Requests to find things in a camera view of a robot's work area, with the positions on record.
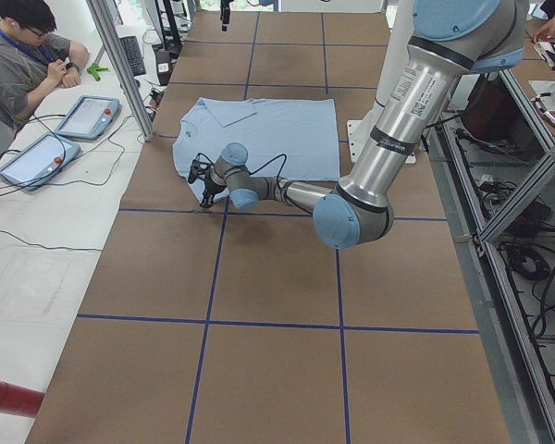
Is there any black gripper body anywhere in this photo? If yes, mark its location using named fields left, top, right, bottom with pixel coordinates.
left=220, top=0, right=229, bottom=26
left=203, top=174, right=222, bottom=200

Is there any light blue t-shirt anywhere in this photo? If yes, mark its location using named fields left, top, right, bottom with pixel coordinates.
left=173, top=97, right=340, bottom=181

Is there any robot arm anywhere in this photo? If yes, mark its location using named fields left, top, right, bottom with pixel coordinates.
left=189, top=1, right=528, bottom=249

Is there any black keyboard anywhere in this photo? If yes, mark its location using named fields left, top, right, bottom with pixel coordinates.
left=118, top=36, right=146, bottom=76

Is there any green plastic clamp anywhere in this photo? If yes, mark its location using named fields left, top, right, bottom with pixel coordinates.
left=87, top=63, right=109, bottom=81

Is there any far blue teach pendant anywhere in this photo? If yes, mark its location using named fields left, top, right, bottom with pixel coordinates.
left=54, top=95, right=121, bottom=141

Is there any blue teach pendant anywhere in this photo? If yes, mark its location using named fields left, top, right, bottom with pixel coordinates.
left=54, top=95, right=121, bottom=141
left=0, top=133, right=80, bottom=191

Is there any near blue teach pendant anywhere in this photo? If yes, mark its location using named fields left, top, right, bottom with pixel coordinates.
left=0, top=133, right=80, bottom=191

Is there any seated person grey shirt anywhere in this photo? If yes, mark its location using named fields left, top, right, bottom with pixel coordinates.
left=0, top=0, right=89, bottom=131

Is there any red cylinder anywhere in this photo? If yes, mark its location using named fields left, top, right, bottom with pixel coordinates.
left=0, top=380, right=44, bottom=418

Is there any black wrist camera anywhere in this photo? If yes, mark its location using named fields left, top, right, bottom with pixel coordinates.
left=188, top=157, right=213, bottom=184

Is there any black camera cable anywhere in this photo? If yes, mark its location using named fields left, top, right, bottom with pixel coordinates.
left=196, top=152, right=289, bottom=179

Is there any aluminium frame post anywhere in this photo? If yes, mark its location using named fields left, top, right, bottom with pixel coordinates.
left=86, top=0, right=154, bottom=142

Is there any aluminium guard frame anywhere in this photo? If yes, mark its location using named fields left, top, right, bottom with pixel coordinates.
left=424, top=59, right=555, bottom=443

